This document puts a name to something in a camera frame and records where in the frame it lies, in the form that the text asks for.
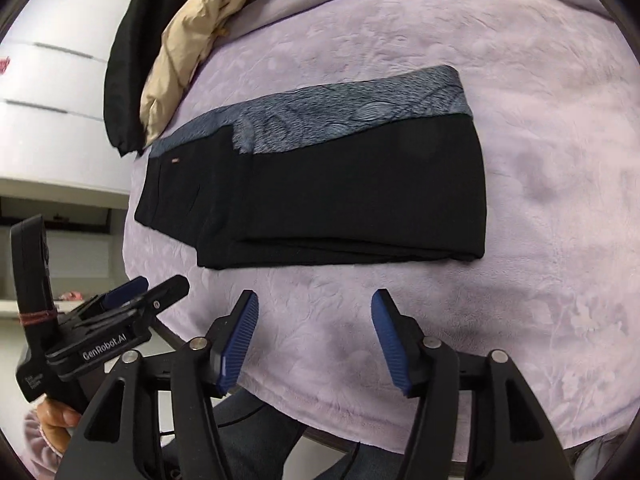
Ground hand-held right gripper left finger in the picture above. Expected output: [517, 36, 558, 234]
[55, 289, 260, 480]

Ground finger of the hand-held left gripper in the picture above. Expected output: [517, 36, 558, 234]
[75, 275, 191, 333]
[75, 276, 149, 318]

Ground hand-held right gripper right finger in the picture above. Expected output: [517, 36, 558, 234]
[371, 289, 576, 480]

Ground black pants with patterned stripe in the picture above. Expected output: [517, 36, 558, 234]
[134, 65, 488, 268]

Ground person's left hand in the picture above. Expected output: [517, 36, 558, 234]
[39, 399, 83, 453]

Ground white low shelf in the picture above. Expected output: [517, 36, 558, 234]
[0, 192, 126, 318]

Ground person's right leg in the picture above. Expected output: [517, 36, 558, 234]
[345, 440, 416, 480]

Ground lilac plush blanket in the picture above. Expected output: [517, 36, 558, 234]
[122, 0, 640, 453]

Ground white wardrobe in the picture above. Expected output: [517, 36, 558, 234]
[0, 0, 151, 196]

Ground black garment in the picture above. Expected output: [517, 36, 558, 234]
[104, 0, 173, 158]

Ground beige puffer jacket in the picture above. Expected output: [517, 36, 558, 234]
[139, 0, 261, 148]

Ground black cable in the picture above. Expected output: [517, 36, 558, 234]
[160, 405, 268, 436]

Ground grey upholstered bed frame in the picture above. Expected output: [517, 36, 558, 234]
[295, 425, 411, 466]

